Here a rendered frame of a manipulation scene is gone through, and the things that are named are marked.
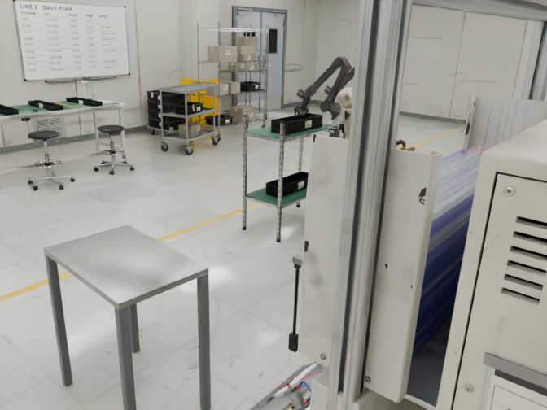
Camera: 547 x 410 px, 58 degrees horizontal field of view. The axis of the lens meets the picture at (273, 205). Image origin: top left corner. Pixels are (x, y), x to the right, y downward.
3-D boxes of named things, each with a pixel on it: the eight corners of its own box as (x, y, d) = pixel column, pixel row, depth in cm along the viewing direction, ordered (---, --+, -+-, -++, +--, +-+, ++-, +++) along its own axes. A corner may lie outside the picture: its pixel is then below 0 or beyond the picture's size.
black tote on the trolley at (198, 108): (189, 115, 731) (189, 106, 727) (172, 113, 743) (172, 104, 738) (203, 111, 766) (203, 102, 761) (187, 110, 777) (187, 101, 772)
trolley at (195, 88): (159, 151, 747) (155, 85, 713) (192, 141, 825) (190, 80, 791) (189, 156, 727) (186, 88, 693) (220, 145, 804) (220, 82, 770)
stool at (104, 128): (85, 172, 635) (80, 128, 616) (108, 162, 682) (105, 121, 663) (122, 176, 622) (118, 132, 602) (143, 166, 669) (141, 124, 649)
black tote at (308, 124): (286, 135, 430) (286, 122, 426) (270, 132, 440) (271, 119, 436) (321, 126, 472) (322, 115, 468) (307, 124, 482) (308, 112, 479)
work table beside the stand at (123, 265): (136, 347, 294) (127, 224, 267) (211, 408, 249) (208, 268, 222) (62, 383, 264) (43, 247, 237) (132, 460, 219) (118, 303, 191)
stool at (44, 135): (20, 185, 576) (12, 133, 555) (63, 176, 614) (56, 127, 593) (41, 194, 548) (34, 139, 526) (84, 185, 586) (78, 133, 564)
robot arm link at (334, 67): (340, 61, 381) (347, 61, 389) (336, 55, 382) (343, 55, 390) (306, 97, 409) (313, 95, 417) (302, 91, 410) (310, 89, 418)
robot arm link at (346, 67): (349, 63, 377) (356, 63, 384) (336, 55, 382) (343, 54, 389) (325, 113, 402) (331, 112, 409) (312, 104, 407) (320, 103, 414)
